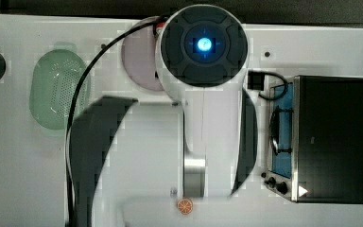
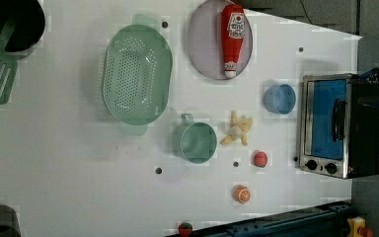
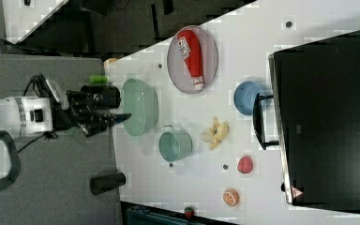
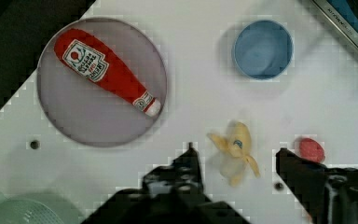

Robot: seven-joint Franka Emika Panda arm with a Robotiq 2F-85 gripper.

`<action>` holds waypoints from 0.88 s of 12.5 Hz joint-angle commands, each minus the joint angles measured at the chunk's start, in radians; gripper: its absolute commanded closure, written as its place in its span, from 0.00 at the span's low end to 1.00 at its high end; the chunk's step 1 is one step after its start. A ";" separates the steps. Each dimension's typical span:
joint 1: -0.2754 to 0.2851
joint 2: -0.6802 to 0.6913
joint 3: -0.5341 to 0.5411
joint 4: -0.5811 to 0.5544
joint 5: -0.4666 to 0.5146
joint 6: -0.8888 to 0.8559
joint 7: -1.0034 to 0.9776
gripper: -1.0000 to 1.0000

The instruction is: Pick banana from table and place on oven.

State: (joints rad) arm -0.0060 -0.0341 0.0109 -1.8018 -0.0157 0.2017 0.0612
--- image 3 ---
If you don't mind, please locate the black cylinder post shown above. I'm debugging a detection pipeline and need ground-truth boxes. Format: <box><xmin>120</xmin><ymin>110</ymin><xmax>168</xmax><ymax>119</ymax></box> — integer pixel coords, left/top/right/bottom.
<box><xmin>89</xmin><ymin>172</ymin><xmax>126</xmax><ymax>196</ymax></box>

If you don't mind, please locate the teal bin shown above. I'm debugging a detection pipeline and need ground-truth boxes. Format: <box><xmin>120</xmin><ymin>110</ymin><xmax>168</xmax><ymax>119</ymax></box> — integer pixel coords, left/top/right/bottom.
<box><xmin>126</xmin><ymin>205</ymin><xmax>233</xmax><ymax>225</ymax></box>

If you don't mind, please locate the blue bowl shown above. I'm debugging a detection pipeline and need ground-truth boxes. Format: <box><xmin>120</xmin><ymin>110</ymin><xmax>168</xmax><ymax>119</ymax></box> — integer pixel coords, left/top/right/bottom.
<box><xmin>233</xmin><ymin>82</ymin><xmax>264</xmax><ymax>116</ymax></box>

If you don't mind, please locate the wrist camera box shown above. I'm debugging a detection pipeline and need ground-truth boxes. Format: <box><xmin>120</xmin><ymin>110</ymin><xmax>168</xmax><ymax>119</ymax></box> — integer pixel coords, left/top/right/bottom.
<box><xmin>46</xmin><ymin>80</ymin><xmax>69</xmax><ymax>110</ymax></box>

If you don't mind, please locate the red toy strawberry fruit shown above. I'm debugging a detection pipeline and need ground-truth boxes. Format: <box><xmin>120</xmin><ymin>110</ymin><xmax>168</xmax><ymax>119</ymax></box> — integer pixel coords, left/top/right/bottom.
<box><xmin>237</xmin><ymin>156</ymin><xmax>253</xmax><ymax>173</ymax></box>

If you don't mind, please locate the green cup with handle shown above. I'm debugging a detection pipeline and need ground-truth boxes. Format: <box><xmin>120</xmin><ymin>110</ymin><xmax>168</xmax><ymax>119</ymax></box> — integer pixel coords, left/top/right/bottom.
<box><xmin>158</xmin><ymin>125</ymin><xmax>193</xmax><ymax>163</ymax></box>

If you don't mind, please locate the orange slice toy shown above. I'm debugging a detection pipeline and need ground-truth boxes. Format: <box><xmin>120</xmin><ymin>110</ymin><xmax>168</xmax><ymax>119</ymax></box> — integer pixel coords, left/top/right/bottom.
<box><xmin>222</xmin><ymin>187</ymin><xmax>239</xmax><ymax>207</ymax></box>

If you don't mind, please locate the grey round plate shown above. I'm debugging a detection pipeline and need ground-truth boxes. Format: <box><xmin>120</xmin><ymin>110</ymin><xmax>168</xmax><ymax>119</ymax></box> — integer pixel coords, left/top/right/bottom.
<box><xmin>167</xmin><ymin>25</ymin><xmax>218</xmax><ymax>94</ymax></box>

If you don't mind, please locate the green oval colander basket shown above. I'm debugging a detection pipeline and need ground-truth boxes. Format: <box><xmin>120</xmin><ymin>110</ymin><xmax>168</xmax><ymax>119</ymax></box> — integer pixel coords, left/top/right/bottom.
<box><xmin>122</xmin><ymin>79</ymin><xmax>158</xmax><ymax>137</ymax></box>

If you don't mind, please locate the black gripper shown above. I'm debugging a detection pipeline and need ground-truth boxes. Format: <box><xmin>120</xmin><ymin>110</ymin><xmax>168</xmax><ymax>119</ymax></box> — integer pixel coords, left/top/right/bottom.
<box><xmin>52</xmin><ymin>91</ymin><xmax>131</xmax><ymax>137</ymax></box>

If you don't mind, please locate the black toaster oven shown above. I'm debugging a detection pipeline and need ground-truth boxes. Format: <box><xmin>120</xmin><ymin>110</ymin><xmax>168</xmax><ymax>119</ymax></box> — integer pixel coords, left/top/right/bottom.
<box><xmin>252</xmin><ymin>30</ymin><xmax>360</xmax><ymax>214</ymax></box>

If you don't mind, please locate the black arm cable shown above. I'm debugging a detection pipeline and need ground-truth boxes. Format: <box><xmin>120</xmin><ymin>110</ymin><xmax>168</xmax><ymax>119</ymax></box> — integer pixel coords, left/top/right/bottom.
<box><xmin>17</xmin><ymin>73</ymin><xmax>59</xmax><ymax>154</ymax></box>

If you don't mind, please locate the red ketchup bottle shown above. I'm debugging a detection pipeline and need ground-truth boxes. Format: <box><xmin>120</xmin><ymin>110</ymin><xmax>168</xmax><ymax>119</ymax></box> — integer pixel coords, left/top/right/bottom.
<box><xmin>176</xmin><ymin>30</ymin><xmax>204</xmax><ymax>90</ymax></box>

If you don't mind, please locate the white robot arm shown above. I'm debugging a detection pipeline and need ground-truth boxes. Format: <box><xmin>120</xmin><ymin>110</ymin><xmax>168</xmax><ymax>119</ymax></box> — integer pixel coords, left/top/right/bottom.
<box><xmin>0</xmin><ymin>97</ymin><xmax>117</xmax><ymax>224</ymax></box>

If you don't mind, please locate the black cylinder cup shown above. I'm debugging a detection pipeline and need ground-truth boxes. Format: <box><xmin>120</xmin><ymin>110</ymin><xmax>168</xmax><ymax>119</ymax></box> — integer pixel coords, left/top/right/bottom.
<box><xmin>81</xmin><ymin>85</ymin><xmax>121</xmax><ymax>110</ymax></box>

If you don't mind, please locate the green marker cylinder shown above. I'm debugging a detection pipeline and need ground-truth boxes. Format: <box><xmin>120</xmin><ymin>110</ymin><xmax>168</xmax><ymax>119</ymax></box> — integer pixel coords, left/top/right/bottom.
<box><xmin>89</xmin><ymin>75</ymin><xmax>109</xmax><ymax>84</ymax></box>

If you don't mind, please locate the small red strawberry toy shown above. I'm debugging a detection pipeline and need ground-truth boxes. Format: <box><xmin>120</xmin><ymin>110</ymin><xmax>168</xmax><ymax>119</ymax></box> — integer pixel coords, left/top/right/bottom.
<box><xmin>184</xmin><ymin>206</ymin><xmax>195</xmax><ymax>218</ymax></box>

